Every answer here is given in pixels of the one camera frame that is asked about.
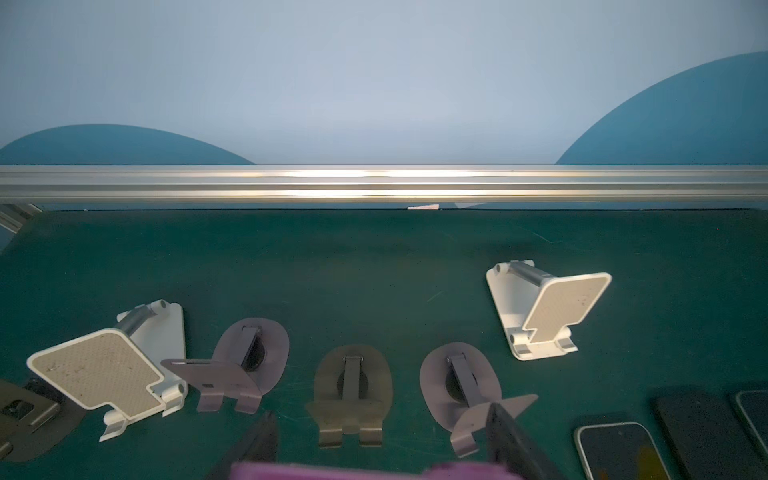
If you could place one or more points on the purple phone stand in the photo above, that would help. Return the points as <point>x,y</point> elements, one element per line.
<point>247,363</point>

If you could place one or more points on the white-framed phone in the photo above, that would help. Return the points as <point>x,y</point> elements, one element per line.
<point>623,450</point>

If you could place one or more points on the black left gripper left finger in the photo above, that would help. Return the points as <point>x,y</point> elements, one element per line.
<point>258,444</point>

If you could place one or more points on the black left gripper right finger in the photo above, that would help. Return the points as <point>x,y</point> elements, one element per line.
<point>509,446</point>

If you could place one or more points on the white stand back right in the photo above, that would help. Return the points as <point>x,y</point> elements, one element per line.
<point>537,310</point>

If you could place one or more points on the white phone stand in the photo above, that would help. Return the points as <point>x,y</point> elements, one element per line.
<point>120,366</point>

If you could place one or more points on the aluminium back frame rail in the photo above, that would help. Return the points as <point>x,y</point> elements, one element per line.
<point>382,184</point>

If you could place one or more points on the aluminium left frame post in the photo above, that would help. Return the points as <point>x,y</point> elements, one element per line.
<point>14,216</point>

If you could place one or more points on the black round phone stand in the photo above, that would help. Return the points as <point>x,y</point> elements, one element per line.
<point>353,394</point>

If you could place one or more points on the grey round stand middle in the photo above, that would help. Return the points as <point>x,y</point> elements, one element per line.
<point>459,384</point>

